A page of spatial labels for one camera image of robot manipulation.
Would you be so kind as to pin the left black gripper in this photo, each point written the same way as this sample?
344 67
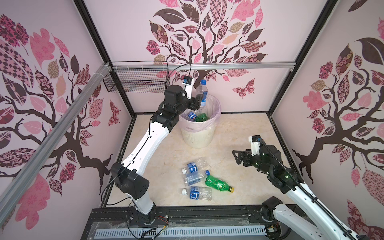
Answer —
195 102

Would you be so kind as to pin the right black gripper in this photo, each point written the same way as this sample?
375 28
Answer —
247 154

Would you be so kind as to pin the clear bottle blue cap crushed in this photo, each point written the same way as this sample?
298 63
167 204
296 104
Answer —
202 91

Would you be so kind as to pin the green bottle yellow cap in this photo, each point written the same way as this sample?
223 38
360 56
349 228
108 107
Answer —
218 184

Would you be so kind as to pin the blue label bottle white cap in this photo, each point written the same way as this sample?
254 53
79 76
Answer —
195 165

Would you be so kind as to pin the blue label bottle front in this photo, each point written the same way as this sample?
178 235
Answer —
198 193

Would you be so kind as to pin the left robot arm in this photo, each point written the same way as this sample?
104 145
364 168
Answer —
128 175

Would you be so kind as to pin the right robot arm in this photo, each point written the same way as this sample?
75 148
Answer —
322 223

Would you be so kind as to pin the pink plastic bin liner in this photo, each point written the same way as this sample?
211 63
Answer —
212 110

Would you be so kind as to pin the cream ribbed trash bin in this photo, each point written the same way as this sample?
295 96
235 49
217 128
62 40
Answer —
198 140

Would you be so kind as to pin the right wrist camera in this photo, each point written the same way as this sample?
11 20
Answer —
255 142

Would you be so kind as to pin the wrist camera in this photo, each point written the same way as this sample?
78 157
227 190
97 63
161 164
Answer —
255 142
188 84

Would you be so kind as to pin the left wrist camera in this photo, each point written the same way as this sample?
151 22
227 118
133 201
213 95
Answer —
188 84

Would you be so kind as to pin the black base frame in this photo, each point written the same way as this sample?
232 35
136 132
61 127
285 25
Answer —
192 216

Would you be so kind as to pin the horizontal aluminium rail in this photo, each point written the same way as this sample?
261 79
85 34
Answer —
225 66

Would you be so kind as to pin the white slotted cable duct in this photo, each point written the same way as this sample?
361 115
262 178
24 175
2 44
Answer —
179 232

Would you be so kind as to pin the black wire basket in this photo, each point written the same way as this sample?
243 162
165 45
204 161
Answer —
138 77

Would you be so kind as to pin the diagonal aluminium rail left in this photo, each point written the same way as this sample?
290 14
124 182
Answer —
11 196

